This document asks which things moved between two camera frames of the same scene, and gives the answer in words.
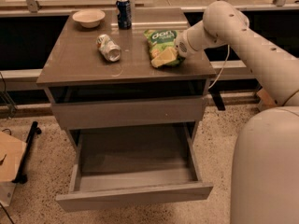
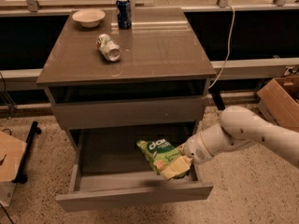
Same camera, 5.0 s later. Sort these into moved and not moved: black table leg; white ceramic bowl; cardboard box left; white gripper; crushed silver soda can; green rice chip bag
Moved: green rice chip bag; white gripper
Not moved: cardboard box left; crushed silver soda can; white ceramic bowl; black table leg
